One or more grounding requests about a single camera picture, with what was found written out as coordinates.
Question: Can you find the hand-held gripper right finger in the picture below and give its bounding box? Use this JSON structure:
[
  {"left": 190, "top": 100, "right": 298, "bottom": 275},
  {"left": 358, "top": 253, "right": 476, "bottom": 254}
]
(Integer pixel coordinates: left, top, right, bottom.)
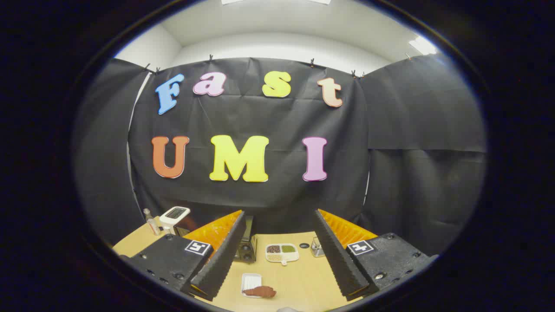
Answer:
[{"left": 313, "top": 209, "right": 438, "bottom": 302}]

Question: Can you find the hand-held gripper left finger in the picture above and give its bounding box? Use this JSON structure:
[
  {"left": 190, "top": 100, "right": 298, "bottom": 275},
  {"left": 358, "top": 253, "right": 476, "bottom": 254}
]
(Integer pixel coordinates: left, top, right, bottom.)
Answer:
[{"left": 129, "top": 210, "right": 247, "bottom": 302}]

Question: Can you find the black toaster oven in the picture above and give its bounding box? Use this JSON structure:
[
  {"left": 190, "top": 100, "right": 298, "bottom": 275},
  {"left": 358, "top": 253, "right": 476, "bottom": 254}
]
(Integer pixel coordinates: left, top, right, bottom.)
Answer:
[{"left": 160, "top": 207, "right": 257, "bottom": 263}]

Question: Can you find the brown meat slice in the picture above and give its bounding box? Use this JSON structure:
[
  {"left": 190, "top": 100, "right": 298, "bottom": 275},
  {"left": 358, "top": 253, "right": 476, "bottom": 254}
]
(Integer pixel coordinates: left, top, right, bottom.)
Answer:
[{"left": 243, "top": 286, "right": 277, "bottom": 299}]

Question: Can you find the white rectangular dish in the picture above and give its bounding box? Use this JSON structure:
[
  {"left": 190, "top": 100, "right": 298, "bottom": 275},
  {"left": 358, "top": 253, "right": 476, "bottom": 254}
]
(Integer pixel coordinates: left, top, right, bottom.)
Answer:
[{"left": 241, "top": 273, "right": 262, "bottom": 299}]

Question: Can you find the white divided bean plate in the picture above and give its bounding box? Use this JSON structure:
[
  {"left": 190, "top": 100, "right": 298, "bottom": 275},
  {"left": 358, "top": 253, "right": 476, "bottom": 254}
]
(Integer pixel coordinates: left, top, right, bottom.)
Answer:
[{"left": 265, "top": 243, "right": 300, "bottom": 266}]

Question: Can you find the small glass bottle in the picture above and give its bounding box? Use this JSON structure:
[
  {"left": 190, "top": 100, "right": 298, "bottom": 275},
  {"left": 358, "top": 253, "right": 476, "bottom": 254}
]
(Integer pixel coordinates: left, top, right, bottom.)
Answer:
[{"left": 143, "top": 208, "right": 161, "bottom": 236}]

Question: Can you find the ceiling light panel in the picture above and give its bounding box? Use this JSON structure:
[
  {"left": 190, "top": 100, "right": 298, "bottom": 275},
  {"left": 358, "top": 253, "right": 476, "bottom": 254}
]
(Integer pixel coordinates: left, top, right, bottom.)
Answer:
[{"left": 408, "top": 36, "right": 437, "bottom": 55}]

